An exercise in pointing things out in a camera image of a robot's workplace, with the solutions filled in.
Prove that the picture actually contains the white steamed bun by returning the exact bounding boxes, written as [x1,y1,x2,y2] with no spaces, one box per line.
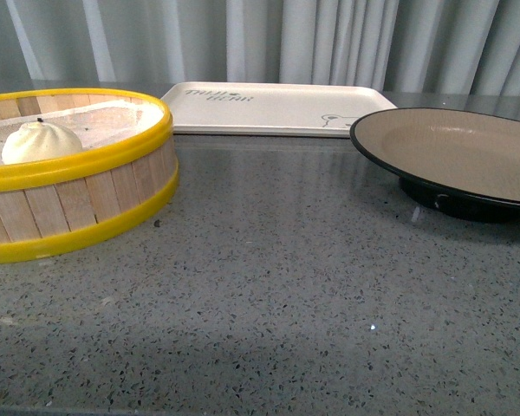
[2,118,83,165]

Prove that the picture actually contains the grey pleated curtain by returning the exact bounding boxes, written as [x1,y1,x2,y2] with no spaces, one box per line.
[0,1,520,96]

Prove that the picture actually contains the white bear print tray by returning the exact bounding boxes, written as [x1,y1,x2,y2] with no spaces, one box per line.
[162,81,395,138]

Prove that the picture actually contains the white steamer liner cloth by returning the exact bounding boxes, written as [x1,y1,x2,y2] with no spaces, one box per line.
[0,100,165,165]

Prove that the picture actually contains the beige plate with black rim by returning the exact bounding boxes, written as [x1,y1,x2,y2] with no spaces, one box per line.
[350,108,520,223]

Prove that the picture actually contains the yellow rimmed bamboo steamer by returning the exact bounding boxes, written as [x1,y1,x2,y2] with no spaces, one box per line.
[0,88,179,263]

